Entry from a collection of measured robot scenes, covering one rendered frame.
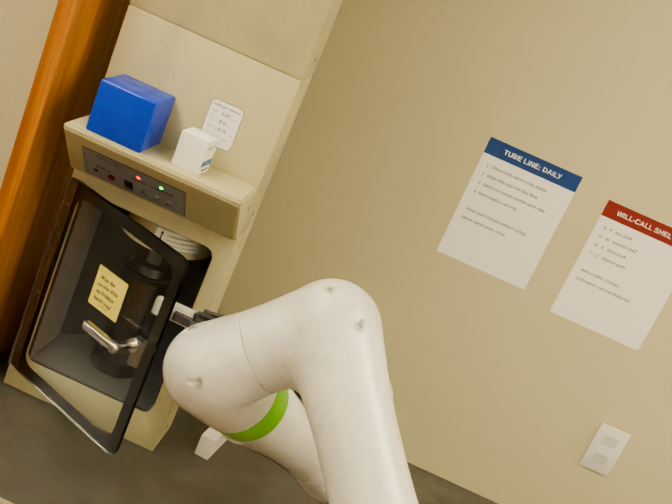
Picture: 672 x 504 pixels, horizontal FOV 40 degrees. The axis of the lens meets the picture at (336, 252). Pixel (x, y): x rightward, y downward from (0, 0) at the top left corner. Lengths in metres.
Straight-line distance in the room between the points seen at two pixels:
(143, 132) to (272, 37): 0.27
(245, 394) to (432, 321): 1.01
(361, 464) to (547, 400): 1.18
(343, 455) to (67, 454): 0.83
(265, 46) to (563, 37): 0.67
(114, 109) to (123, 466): 0.66
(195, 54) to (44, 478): 0.77
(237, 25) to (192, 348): 0.65
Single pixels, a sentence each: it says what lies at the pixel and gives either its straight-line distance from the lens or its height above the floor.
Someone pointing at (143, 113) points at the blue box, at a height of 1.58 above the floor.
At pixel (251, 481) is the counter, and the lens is 1.91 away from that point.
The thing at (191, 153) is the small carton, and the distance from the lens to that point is 1.57.
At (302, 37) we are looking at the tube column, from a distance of 1.59.
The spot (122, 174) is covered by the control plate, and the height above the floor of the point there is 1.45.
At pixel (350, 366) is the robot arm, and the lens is 1.08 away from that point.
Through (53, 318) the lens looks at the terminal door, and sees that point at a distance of 1.79.
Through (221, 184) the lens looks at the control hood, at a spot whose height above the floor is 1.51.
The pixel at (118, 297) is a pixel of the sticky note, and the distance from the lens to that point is 1.66.
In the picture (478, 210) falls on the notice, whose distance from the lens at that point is 2.04.
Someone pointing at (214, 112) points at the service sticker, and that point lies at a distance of 1.63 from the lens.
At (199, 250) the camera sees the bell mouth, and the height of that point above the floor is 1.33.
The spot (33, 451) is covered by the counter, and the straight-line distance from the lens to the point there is 1.78.
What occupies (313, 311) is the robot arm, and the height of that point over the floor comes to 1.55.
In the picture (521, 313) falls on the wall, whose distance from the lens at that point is 2.11.
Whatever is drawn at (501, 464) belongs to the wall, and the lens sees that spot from 2.25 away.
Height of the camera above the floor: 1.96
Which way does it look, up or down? 18 degrees down
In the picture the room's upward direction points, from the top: 24 degrees clockwise
